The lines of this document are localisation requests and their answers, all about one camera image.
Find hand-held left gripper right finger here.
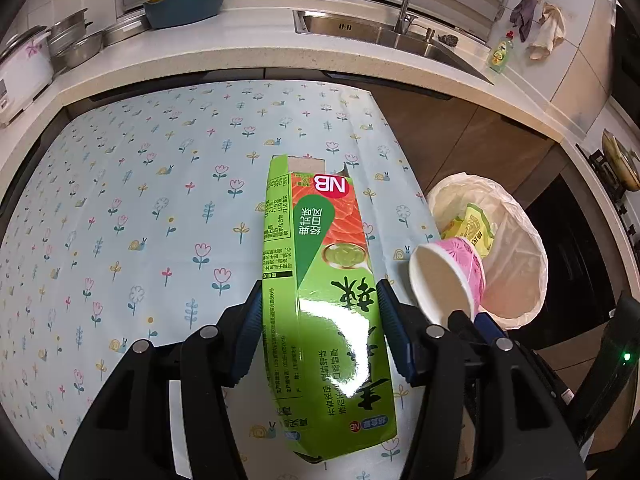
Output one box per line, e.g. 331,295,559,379
376,279,588,480

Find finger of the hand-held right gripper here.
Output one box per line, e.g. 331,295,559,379
475,313,510,344
448,310,478,338

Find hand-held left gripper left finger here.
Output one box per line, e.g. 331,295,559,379
59,280,265,480

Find pink paper cup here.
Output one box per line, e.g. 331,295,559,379
409,237,486,328

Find waste bin with plastic liner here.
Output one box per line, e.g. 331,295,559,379
426,173,549,331

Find green cardboard box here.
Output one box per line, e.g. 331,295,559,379
261,154,398,463

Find yellow-green snack package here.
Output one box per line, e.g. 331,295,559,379
440,202,496,247

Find black gas stove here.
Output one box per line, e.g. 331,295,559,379
575,142,640,263

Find floral tablecloth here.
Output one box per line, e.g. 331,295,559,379
0,80,476,480

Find brown wooden cabinet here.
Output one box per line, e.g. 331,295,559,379
370,85,566,203

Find wok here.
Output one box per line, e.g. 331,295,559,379
600,129,640,193

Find green dish soap bottle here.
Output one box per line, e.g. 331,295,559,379
487,30,518,73

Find hanging cloth rags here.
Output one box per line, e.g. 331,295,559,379
527,2,568,61

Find stainless steel sink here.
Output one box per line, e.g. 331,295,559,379
292,8,496,86

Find purple rubber glove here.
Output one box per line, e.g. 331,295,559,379
510,0,543,43

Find shallow steel pan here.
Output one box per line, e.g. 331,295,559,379
102,12,151,46

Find steel saucepan with lid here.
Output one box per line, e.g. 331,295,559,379
52,30,106,73

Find blue basin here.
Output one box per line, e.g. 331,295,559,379
143,0,227,30

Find white rice cooker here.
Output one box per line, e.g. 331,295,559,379
0,27,55,128

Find stacked steel steamer pot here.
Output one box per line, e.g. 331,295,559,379
47,8,93,56

